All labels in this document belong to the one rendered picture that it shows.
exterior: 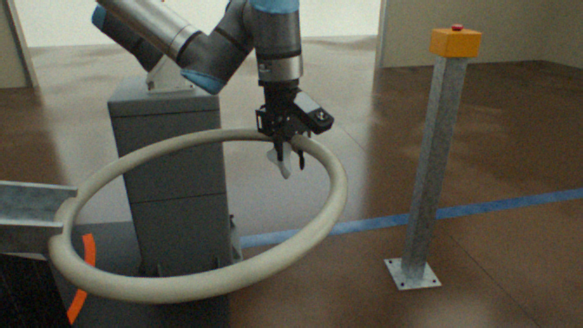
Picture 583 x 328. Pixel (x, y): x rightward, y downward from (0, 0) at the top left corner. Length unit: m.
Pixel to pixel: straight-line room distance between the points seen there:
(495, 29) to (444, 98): 5.73
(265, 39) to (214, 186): 0.97
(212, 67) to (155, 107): 0.69
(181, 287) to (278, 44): 0.44
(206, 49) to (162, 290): 0.49
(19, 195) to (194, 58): 0.39
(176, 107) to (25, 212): 0.82
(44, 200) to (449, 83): 1.24
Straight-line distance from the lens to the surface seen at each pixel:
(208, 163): 1.54
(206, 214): 1.66
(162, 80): 1.51
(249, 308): 1.68
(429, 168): 1.55
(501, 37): 7.27
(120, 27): 1.54
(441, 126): 1.49
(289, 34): 0.71
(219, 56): 0.79
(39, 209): 0.76
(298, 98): 0.74
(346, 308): 1.69
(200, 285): 0.47
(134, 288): 0.49
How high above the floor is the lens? 1.24
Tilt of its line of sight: 26 degrees down
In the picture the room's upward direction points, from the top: straight up
